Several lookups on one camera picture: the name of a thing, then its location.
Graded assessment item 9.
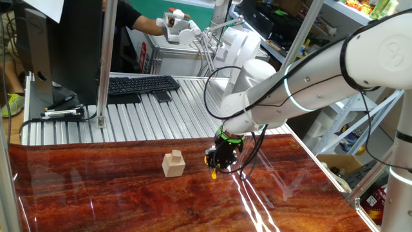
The black computer monitor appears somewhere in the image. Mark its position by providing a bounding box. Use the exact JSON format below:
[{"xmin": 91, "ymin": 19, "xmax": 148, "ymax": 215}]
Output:
[{"xmin": 12, "ymin": 0, "xmax": 142, "ymax": 106}]

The cardboard box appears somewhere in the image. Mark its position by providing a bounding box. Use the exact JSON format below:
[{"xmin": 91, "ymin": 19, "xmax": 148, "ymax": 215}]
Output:
[{"xmin": 317, "ymin": 153, "xmax": 363, "ymax": 177}]

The white foam block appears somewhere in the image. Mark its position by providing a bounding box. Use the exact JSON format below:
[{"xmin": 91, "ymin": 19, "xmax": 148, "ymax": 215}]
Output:
[{"xmin": 304, "ymin": 109, "xmax": 335, "ymax": 152}]

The black marker pen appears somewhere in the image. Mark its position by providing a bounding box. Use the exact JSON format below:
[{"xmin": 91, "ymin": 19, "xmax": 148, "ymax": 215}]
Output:
[{"xmin": 44, "ymin": 93, "xmax": 77, "ymax": 112}]

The bare person forearm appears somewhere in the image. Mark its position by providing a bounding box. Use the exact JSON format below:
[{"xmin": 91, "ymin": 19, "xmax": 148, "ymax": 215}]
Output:
[{"xmin": 130, "ymin": 14, "xmax": 164, "ymax": 36}]

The red white package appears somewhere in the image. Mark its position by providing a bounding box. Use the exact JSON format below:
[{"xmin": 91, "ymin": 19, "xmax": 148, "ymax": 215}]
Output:
[{"xmin": 360, "ymin": 186, "xmax": 387, "ymax": 226}]

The white metal shelf rack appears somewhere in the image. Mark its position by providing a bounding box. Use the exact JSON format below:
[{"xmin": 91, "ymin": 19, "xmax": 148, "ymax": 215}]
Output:
[{"xmin": 310, "ymin": 0, "xmax": 406, "ymax": 155}]

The large wooden cube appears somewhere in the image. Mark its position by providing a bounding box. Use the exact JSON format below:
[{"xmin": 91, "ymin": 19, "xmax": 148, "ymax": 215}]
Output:
[{"xmin": 161, "ymin": 153, "xmax": 187, "ymax": 178}]

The white marker pen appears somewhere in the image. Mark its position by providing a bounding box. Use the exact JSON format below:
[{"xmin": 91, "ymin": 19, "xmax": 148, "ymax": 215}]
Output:
[{"xmin": 40, "ymin": 108, "xmax": 85, "ymax": 119}]

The glossy wood-grain mat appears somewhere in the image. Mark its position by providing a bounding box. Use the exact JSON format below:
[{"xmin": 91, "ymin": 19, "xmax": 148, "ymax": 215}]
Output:
[{"xmin": 8, "ymin": 133, "xmax": 374, "ymax": 232}]

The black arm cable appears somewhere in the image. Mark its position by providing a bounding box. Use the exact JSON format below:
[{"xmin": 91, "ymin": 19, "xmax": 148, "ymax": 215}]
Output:
[{"xmin": 203, "ymin": 9, "xmax": 412, "ymax": 181}]

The black smartphone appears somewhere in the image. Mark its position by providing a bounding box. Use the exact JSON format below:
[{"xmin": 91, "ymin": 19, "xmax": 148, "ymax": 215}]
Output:
[{"xmin": 151, "ymin": 89, "xmax": 173, "ymax": 103}]

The green sports shoe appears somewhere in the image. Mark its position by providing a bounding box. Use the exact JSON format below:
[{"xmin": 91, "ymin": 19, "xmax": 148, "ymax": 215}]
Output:
[{"xmin": 0, "ymin": 93, "xmax": 25, "ymax": 119}]

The green flange ring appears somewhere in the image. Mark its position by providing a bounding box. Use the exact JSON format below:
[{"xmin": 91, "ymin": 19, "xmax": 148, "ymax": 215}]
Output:
[{"xmin": 216, "ymin": 124, "xmax": 245, "ymax": 145}]

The white haptic control device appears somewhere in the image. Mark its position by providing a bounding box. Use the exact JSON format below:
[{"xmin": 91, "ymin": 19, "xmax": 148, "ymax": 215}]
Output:
[{"xmin": 156, "ymin": 9, "xmax": 261, "ymax": 78}]

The white paper note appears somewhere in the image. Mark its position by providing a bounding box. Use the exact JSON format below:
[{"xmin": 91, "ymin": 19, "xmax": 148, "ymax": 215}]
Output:
[{"xmin": 22, "ymin": 0, "xmax": 65, "ymax": 24}]

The yellow bubble ring wand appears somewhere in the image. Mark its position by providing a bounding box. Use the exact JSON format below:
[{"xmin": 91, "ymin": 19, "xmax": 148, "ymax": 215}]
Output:
[{"xmin": 203, "ymin": 155, "xmax": 218, "ymax": 180}]

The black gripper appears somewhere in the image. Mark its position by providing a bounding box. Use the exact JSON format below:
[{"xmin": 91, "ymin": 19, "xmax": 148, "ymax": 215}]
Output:
[{"xmin": 205, "ymin": 139, "xmax": 244, "ymax": 173}]

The black keyboard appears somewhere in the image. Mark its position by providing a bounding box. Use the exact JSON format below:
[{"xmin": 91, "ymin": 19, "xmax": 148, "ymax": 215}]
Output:
[{"xmin": 108, "ymin": 75, "xmax": 181, "ymax": 96}]

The thin black table cable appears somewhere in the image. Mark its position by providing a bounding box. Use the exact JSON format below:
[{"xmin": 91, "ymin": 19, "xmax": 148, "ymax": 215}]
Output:
[{"xmin": 18, "ymin": 111, "xmax": 97, "ymax": 144}]

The aluminium frame post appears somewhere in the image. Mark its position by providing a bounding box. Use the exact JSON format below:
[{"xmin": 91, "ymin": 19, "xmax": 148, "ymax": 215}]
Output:
[
  {"xmin": 346, "ymin": 146, "xmax": 397, "ymax": 210},
  {"xmin": 96, "ymin": 0, "xmax": 119, "ymax": 129},
  {"xmin": 0, "ymin": 115, "xmax": 22, "ymax": 232},
  {"xmin": 281, "ymin": 0, "xmax": 324, "ymax": 70}
]

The aluminium equipment case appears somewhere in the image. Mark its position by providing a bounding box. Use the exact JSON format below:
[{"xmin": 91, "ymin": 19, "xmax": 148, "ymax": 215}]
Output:
[{"xmin": 141, "ymin": 32, "xmax": 226, "ymax": 77}]

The person in black shirt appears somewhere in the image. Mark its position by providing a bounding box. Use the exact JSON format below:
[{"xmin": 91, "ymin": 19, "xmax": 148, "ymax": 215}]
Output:
[{"xmin": 102, "ymin": 0, "xmax": 142, "ymax": 73}]

